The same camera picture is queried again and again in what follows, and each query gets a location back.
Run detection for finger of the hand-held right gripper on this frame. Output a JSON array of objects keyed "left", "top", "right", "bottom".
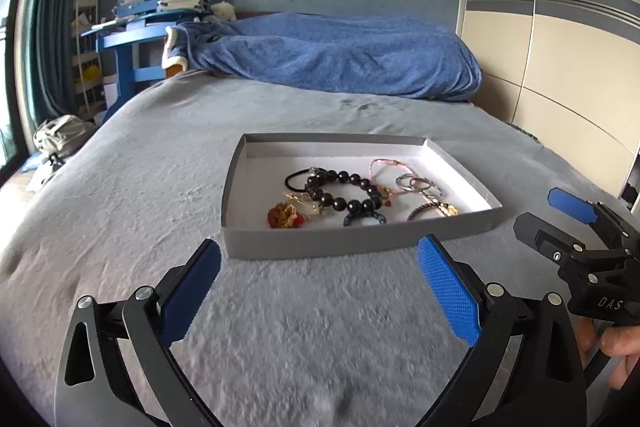
[
  {"left": 513, "top": 212, "right": 597, "bottom": 279},
  {"left": 547, "top": 186, "right": 640, "bottom": 254}
]

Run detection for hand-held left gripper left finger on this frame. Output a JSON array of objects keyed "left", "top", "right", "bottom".
[{"left": 53, "top": 238, "right": 223, "bottom": 427}]

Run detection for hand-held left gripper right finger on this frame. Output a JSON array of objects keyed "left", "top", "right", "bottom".
[{"left": 416, "top": 234, "right": 589, "bottom": 427}]

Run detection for purple braided bracelet gold pendant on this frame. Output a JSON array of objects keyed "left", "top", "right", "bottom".
[{"left": 405, "top": 200, "right": 461, "bottom": 223}]

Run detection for red bead ornament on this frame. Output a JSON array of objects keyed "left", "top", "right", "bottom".
[{"left": 267, "top": 202, "right": 306, "bottom": 229}]

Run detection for silver ring bracelet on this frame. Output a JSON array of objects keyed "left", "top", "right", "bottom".
[{"left": 396, "top": 174, "right": 445, "bottom": 200}]

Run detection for dark blue bead bracelet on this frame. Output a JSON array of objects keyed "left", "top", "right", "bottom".
[{"left": 342, "top": 212, "right": 389, "bottom": 228}]

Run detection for grey cardboard tray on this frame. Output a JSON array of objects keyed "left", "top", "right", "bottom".
[{"left": 221, "top": 133, "right": 504, "bottom": 262}]

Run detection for pink string bracelet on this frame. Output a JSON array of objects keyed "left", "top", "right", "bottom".
[{"left": 369, "top": 158, "right": 419, "bottom": 208}]

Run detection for black hair tie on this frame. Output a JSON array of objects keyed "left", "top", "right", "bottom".
[{"left": 283, "top": 166, "right": 321, "bottom": 197}]

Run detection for person's right hand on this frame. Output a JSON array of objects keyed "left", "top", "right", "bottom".
[{"left": 578, "top": 320, "right": 640, "bottom": 391}]

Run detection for grey bed sheet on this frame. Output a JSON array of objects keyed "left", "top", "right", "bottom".
[{"left": 0, "top": 74, "right": 640, "bottom": 427}]

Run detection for cream wardrobe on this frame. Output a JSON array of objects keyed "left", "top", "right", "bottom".
[{"left": 455, "top": 0, "right": 640, "bottom": 214}]

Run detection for grey bag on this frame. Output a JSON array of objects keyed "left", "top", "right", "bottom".
[{"left": 32, "top": 114, "right": 96, "bottom": 158}]

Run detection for blue blanket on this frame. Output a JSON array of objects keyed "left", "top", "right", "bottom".
[{"left": 164, "top": 11, "right": 484, "bottom": 102}]

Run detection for blue desk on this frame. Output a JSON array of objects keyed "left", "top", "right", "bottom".
[{"left": 79, "top": 0, "right": 221, "bottom": 108}]

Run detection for white shelf cart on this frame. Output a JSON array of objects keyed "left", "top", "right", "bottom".
[{"left": 69, "top": 0, "right": 109, "bottom": 118}]

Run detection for glass balcony door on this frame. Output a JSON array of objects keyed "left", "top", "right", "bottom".
[{"left": 0, "top": 0, "right": 31, "bottom": 168}]

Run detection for white plush toy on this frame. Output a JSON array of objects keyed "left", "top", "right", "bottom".
[{"left": 209, "top": 0, "right": 237, "bottom": 23}]

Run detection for stack of papers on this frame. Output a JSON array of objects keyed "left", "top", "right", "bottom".
[{"left": 117, "top": 0, "right": 214, "bottom": 16}]

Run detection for teal curtain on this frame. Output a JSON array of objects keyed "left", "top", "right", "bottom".
[{"left": 14, "top": 0, "right": 109, "bottom": 143}]

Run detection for gold chain bracelet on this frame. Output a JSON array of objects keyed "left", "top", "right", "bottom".
[{"left": 282, "top": 190, "right": 326, "bottom": 221}]

